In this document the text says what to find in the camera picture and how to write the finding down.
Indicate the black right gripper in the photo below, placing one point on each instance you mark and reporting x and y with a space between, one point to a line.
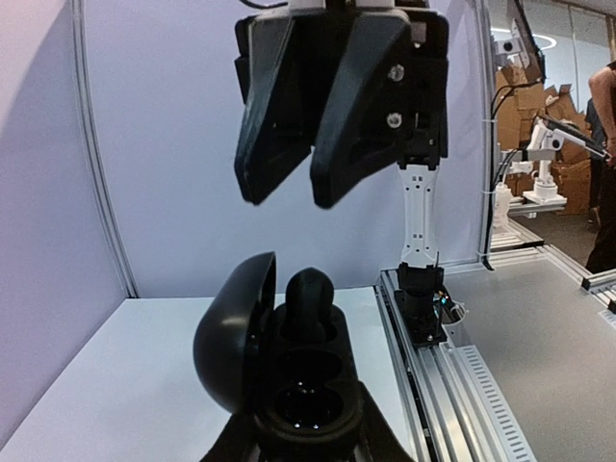
353 88

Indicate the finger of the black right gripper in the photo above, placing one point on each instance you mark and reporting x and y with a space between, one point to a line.
272 142

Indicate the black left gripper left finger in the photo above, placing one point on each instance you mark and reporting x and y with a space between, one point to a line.
237 442

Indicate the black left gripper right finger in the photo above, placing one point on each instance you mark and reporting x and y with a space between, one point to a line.
377 441

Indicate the black oval charging case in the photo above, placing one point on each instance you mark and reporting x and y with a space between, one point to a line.
288 367

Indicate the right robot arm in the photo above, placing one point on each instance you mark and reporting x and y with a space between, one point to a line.
418 178

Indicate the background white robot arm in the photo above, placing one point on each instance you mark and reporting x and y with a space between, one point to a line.
526 182

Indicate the cardboard boxes pile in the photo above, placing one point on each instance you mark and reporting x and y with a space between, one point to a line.
518 101

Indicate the person in background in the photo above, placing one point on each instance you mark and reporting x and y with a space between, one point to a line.
602 88

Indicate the aluminium front rail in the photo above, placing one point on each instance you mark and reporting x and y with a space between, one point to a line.
526 374

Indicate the aluminium frame post right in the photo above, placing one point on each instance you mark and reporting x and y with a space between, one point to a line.
487 83

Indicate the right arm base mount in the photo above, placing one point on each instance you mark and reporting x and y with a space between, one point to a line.
422 316

